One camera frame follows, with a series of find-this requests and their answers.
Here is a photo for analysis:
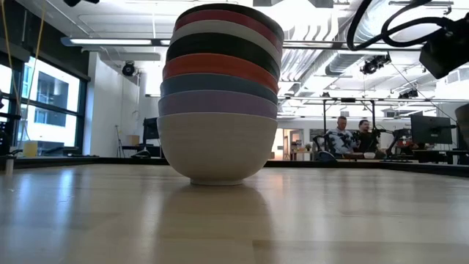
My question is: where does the blue bowl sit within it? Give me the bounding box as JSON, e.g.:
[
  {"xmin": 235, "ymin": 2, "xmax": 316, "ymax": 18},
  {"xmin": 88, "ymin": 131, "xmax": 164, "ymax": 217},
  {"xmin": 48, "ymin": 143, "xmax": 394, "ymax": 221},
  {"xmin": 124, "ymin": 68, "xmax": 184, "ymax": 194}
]
[{"xmin": 160, "ymin": 72, "xmax": 278, "ymax": 106}]

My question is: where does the black office desk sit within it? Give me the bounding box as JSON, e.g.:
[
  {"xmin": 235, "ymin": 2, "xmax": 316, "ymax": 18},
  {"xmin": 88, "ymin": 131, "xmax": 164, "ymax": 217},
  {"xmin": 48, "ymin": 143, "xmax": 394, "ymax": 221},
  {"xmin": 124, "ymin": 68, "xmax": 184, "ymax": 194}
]
[
  {"xmin": 413, "ymin": 148, "xmax": 469, "ymax": 165},
  {"xmin": 119, "ymin": 144, "xmax": 164, "ymax": 159}
]

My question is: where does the black metal gantry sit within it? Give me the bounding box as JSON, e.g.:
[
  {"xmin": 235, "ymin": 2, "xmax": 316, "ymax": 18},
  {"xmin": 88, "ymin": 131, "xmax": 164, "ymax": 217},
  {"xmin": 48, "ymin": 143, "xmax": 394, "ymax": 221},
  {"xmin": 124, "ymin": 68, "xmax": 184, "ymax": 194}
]
[{"xmin": 321, "ymin": 97, "xmax": 377, "ymax": 162}]

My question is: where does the yellow cable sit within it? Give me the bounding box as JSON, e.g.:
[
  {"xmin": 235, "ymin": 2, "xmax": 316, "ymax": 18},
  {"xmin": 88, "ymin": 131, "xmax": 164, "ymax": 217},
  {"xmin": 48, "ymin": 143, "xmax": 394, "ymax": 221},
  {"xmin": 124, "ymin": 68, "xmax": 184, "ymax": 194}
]
[{"xmin": 20, "ymin": 0, "xmax": 48, "ymax": 142}]

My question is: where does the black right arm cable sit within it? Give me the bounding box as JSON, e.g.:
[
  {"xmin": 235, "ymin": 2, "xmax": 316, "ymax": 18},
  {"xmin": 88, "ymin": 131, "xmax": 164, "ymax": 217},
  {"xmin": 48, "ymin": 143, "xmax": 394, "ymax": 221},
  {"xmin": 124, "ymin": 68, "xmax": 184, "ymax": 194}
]
[{"xmin": 346, "ymin": 0, "xmax": 457, "ymax": 52}]

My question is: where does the large window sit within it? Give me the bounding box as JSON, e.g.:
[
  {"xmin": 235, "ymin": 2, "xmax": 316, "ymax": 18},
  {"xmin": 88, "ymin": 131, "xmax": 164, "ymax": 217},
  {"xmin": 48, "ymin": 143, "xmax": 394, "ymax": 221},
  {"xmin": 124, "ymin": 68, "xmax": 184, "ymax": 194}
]
[{"xmin": 0, "ymin": 54, "xmax": 89, "ymax": 158}]

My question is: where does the long ceiling light fixture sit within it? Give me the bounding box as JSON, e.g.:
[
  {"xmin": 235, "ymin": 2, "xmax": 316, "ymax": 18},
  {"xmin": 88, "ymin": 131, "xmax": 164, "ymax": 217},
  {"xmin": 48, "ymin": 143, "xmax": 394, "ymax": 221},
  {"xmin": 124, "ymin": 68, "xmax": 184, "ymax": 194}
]
[{"xmin": 60, "ymin": 35, "xmax": 469, "ymax": 52}]

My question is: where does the white bowl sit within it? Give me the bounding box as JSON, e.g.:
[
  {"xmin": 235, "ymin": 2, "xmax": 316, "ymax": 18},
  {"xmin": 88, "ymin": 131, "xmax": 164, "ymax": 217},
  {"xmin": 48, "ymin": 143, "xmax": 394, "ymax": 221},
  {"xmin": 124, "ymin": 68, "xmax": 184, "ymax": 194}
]
[
  {"xmin": 170, "ymin": 19, "xmax": 283, "ymax": 56},
  {"xmin": 157, "ymin": 111, "xmax": 278, "ymax": 186}
]

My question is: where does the yellow bin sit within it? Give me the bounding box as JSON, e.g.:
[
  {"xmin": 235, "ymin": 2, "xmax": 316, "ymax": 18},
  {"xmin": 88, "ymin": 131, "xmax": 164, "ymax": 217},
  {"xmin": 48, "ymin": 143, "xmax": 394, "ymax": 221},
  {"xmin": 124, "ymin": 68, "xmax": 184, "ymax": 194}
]
[{"xmin": 22, "ymin": 141, "xmax": 39, "ymax": 158}]

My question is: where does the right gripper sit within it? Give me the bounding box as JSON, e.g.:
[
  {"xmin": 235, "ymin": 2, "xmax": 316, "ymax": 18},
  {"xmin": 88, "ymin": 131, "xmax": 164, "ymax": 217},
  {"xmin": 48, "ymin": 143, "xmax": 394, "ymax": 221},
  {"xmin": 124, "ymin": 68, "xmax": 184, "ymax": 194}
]
[{"xmin": 419, "ymin": 14, "xmax": 469, "ymax": 80}]

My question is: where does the black aluminium table frame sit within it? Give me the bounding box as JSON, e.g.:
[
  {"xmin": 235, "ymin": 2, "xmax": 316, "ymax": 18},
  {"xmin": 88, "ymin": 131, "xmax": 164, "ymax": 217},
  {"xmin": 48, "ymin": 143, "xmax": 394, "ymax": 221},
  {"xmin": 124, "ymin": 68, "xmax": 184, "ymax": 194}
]
[{"xmin": 0, "ymin": 155, "xmax": 469, "ymax": 177}]

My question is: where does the red bowl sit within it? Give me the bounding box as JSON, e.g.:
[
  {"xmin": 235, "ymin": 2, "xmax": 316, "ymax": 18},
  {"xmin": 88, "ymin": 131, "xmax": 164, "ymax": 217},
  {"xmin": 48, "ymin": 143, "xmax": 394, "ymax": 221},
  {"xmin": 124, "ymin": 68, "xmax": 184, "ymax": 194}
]
[{"xmin": 163, "ymin": 53, "xmax": 279, "ymax": 95}]

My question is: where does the lilac bowl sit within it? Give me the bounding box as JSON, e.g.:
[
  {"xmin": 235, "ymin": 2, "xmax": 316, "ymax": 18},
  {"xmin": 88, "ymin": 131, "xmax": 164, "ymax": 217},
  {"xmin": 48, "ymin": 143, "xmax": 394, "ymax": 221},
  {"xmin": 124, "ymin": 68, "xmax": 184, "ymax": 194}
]
[{"xmin": 158, "ymin": 90, "xmax": 278, "ymax": 120}]

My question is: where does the silver ventilation duct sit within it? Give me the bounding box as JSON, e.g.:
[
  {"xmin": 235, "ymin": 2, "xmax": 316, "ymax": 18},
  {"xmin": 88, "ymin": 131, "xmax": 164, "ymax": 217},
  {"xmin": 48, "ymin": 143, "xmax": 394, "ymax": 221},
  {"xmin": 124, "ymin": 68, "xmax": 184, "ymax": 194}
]
[{"xmin": 324, "ymin": 0, "xmax": 415, "ymax": 77}]

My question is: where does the person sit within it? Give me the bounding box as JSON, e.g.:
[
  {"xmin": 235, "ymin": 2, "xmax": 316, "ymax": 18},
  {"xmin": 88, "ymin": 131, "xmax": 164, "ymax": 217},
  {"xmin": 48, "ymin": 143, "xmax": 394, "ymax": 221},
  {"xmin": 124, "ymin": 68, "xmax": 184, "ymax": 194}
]
[
  {"xmin": 325, "ymin": 115, "xmax": 358, "ymax": 155},
  {"xmin": 357, "ymin": 119, "xmax": 382, "ymax": 153}
]

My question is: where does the magenta bowl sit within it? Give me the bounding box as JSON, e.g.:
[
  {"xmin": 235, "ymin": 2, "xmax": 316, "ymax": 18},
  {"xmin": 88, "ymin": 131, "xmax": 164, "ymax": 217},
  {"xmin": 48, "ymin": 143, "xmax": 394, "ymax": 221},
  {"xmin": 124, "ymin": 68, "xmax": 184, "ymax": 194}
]
[{"xmin": 174, "ymin": 9, "xmax": 284, "ymax": 52}]

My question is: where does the black computer monitor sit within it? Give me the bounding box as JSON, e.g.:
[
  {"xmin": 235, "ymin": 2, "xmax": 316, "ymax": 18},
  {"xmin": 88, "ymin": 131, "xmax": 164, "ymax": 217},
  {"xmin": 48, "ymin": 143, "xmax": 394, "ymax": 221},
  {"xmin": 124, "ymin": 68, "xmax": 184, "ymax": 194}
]
[
  {"xmin": 141, "ymin": 117, "xmax": 160, "ymax": 141},
  {"xmin": 409, "ymin": 114, "xmax": 454, "ymax": 146}
]

